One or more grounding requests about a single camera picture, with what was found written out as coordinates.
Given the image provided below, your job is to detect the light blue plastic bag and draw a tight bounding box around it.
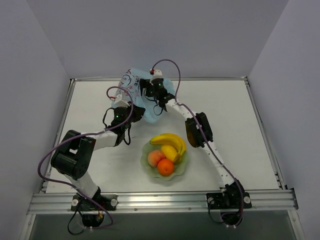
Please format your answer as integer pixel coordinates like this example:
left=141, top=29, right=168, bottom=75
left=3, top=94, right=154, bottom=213
left=115, top=68, right=175, bottom=124

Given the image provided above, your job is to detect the yellow fake banana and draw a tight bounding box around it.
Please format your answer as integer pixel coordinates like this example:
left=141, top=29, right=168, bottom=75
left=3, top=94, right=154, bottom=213
left=149, top=133, right=187, bottom=164

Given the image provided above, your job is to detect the pink fake peach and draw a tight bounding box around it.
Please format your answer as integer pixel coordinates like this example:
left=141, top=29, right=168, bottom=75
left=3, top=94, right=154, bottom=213
left=147, top=149, right=166, bottom=167

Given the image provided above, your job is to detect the yellow fake lemon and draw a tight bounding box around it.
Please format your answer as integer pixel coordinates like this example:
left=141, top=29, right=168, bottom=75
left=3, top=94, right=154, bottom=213
left=160, top=144, right=179, bottom=162

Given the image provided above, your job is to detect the orange fake fruit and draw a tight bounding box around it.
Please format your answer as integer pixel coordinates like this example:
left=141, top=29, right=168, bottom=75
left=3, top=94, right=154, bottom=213
left=157, top=158, right=175, bottom=177

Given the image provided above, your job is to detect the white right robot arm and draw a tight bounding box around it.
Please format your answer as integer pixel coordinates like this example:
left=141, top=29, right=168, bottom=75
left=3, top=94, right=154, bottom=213
left=139, top=77, right=245, bottom=207

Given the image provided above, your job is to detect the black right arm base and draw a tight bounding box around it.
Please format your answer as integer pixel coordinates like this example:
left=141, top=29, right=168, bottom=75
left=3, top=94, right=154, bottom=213
left=206, top=182, right=253, bottom=229

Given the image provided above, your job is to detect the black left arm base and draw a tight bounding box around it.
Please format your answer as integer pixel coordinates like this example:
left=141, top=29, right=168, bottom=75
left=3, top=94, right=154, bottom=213
left=67, top=193, right=118, bottom=236

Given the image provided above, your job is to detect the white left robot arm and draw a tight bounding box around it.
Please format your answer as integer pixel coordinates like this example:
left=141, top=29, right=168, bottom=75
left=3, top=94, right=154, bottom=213
left=50, top=102, right=146, bottom=210

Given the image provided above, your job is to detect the green scalloped glass bowl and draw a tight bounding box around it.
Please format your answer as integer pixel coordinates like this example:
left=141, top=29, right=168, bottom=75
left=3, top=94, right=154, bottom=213
left=140, top=142, right=190, bottom=181

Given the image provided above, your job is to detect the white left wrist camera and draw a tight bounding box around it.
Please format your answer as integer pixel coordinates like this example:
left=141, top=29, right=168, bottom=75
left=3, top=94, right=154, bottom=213
left=111, top=93, right=130, bottom=108

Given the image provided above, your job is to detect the aluminium front rail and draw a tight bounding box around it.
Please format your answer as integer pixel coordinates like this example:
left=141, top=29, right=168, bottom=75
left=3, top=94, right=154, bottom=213
left=27, top=189, right=299, bottom=215

